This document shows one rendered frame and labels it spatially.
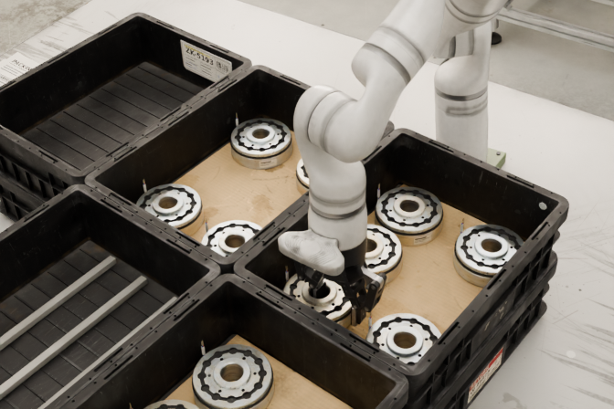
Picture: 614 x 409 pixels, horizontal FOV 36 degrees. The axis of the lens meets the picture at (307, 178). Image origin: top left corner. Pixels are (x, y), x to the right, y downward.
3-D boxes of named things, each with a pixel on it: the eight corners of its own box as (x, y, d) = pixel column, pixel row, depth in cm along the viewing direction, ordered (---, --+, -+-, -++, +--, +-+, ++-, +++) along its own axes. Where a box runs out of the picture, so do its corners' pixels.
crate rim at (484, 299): (399, 136, 149) (399, 124, 147) (572, 213, 134) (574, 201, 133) (228, 281, 126) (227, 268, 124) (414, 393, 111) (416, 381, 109)
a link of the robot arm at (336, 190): (287, 194, 117) (337, 227, 112) (282, 92, 108) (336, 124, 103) (327, 168, 121) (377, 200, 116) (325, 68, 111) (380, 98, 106)
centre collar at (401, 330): (398, 322, 125) (398, 319, 125) (430, 339, 123) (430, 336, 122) (378, 345, 122) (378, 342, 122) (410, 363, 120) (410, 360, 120)
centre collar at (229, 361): (233, 353, 122) (232, 351, 122) (259, 373, 119) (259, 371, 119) (205, 376, 119) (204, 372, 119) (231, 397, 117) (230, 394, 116)
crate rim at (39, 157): (140, 20, 179) (138, 9, 177) (258, 73, 164) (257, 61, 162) (-38, 120, 155) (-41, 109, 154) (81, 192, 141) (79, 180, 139)
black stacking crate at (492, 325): (397, 183, 155) (399, 128, 148) (560, 260, 140) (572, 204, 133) (236, 328, 132) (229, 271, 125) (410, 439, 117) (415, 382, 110)
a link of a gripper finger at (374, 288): (370, 282, 119) (357, 306, 124) (382, 290, 119) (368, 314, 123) (381, 269, 121) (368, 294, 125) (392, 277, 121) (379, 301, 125)
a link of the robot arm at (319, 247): (274, 251, 117) (271, 214, 113) (323, 202, 124) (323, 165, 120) (335, 280, 113) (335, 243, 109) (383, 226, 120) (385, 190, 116)
